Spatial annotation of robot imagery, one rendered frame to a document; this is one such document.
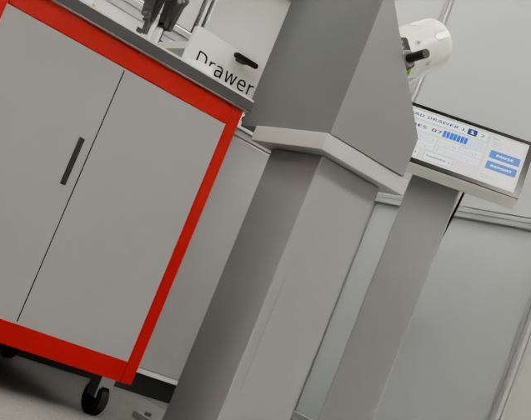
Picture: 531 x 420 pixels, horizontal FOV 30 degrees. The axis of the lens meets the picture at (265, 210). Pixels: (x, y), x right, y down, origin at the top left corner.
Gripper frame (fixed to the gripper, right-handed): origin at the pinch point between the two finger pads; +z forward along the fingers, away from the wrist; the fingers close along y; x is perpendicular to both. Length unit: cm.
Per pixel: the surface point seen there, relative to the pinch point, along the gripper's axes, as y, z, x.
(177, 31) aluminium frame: -23.2, -11.6, -17.0
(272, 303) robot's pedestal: -21, 49, 49
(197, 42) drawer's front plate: -5.7, -3.1, 10.2
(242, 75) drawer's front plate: -20.5, -1.7, 14.2
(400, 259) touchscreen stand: -113, 19, 22
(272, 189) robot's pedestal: -22.2, 24.1, 35.7
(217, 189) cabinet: -54, 23, -9
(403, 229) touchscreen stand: -112, 9, 19
